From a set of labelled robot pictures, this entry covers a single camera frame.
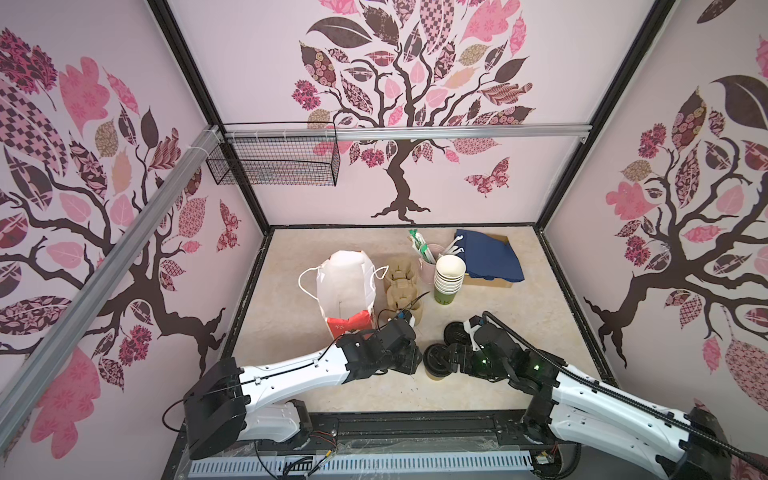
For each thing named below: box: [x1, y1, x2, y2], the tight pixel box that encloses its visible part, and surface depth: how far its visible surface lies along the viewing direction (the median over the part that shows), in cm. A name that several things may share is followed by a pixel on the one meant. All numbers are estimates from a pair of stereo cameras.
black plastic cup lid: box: [423, 343, 450, 377], surface depth 77 cm
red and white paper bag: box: [317, 250, 376, 339], surface depth 81 cm
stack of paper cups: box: [433, 254, 466, 305], surface depth 89 cm
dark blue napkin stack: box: [456, 229, 525, 282], surface depth 106 cm
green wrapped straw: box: [408, 229, 436, 264], surface depth 94 cm
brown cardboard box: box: [454, 233, 513, 288], surface depth 100 cm
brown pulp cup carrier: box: [384, 257, 423, 327], surface depth 90 cm
